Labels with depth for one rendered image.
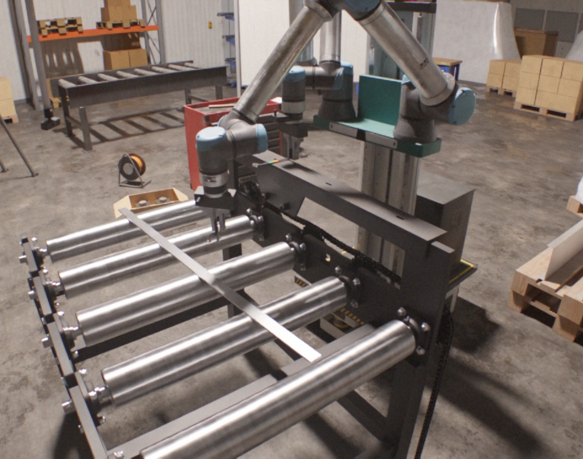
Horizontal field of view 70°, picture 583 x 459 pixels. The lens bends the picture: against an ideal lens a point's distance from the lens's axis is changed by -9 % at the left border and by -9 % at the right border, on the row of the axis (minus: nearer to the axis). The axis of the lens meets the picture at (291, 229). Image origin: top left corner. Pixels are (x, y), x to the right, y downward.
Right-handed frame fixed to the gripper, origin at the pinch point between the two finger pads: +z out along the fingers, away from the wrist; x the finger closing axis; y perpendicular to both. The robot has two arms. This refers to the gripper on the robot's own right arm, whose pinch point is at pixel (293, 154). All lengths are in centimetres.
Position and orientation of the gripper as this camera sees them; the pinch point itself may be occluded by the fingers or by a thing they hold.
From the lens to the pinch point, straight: 182.4
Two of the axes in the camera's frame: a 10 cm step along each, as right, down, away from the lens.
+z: 0.0, 8.9, 4.6
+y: 8.1, -2.7, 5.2
